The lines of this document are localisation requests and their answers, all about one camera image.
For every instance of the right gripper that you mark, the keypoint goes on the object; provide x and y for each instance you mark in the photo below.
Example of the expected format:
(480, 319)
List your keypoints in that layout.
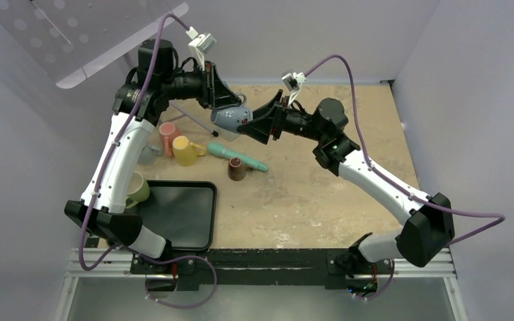
(260, 130)

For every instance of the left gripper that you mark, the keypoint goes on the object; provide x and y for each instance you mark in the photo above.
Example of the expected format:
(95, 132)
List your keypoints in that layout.
(214, 93)

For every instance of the blue-grey mug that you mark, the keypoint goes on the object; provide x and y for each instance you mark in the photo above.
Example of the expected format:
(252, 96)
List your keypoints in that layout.
(231, 117)

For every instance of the green mug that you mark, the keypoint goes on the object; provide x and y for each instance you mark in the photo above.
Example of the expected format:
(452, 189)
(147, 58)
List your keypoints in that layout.
(138, 190)

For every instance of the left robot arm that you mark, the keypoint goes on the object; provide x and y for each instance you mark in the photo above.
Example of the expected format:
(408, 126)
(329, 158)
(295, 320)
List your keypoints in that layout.
(144, 96)

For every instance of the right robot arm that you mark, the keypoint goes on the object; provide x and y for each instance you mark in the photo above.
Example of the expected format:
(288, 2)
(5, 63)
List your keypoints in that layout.
(427, 223)

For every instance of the brown mug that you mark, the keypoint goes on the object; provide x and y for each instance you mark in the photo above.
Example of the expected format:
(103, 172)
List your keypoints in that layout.
(236, 169)

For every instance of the pink mug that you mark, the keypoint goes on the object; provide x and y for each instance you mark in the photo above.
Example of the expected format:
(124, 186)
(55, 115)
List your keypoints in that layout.
(168, 132)

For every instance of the yellow mug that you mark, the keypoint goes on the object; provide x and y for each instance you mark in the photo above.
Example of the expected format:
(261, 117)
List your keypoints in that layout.
(187, 152)

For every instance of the light grey mug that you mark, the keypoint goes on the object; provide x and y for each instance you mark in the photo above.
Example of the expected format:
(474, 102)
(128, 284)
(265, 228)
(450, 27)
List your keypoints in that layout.
(149, 154)

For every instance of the white metronome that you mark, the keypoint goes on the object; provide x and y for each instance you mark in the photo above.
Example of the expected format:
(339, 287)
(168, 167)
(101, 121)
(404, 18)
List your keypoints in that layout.
(227, 135)

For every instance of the tripod stand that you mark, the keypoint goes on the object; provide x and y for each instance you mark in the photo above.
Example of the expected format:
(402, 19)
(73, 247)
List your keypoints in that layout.
(126, 57)

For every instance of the teal toy microphone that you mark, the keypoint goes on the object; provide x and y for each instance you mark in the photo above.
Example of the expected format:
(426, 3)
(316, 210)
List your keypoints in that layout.
(221, 151)

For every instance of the black tray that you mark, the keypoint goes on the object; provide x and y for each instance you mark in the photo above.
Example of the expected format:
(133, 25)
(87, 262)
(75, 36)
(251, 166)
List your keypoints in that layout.
(180, 211)

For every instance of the perforated light panel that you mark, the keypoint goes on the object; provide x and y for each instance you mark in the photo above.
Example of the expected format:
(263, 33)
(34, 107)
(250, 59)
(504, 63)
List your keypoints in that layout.
(73, 40)

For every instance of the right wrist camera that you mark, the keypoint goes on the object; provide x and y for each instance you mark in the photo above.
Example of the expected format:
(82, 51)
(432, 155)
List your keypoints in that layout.
(294, 81)

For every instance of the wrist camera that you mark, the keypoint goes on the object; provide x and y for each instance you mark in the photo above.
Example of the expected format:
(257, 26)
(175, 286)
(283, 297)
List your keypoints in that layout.
(200, 45)
(294, 81)

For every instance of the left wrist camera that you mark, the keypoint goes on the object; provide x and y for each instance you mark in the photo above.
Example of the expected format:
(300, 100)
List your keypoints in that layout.
(200, 45)

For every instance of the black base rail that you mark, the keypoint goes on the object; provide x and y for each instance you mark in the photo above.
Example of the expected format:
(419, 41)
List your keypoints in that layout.
(331, 268)

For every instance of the aluminium frame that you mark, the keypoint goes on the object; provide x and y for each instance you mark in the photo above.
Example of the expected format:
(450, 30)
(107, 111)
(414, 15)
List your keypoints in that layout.
(118, 264)

